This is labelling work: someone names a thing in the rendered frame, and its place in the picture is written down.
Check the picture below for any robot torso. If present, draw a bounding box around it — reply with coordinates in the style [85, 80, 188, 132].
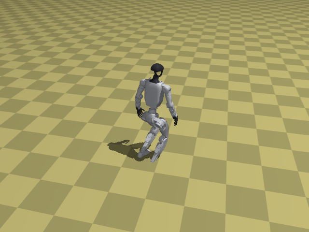
[144, 78, 165, 124]

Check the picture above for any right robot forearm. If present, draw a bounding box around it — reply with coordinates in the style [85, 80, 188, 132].
[169, 102, 177, 118]

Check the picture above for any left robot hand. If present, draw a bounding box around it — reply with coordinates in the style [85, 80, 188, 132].
[136, 107, 145, 118]

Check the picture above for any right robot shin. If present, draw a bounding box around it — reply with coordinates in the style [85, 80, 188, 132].
[151, 138, 168, 163]

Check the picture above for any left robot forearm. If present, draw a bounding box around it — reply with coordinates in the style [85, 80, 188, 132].
[135, 97, 141, 109]

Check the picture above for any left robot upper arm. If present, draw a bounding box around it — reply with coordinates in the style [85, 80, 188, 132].
[136, 79, 147, 100]

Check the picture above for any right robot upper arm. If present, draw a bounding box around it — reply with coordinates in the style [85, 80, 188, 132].
[162, 84, 173, 108]

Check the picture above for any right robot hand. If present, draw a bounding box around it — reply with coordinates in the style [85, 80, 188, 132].
[173, 116, 178, 126]

